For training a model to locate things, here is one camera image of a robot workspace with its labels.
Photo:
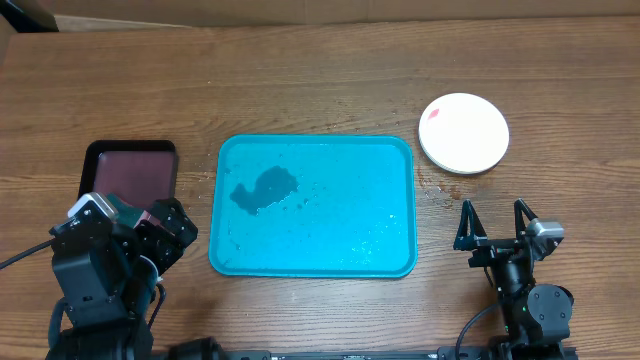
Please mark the pink-white plate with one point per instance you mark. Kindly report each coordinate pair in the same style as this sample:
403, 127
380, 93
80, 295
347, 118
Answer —
463, 133

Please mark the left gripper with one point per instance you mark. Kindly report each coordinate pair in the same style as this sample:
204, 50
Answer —
167, 246

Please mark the black tray with red liquid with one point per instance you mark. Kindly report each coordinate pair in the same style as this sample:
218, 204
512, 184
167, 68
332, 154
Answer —
138, 172

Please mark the green and pink sponge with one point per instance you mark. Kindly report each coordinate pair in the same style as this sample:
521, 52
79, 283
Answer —
127, 214

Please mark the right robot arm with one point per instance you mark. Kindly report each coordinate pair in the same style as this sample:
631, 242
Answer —
536, 316

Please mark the teal plastic tray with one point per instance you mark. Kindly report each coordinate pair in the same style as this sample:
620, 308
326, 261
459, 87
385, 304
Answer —
323, 206

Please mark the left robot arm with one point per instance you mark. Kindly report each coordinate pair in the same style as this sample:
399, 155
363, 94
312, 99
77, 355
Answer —
108, 259

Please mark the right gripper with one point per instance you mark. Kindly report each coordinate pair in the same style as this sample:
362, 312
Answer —
468, 240

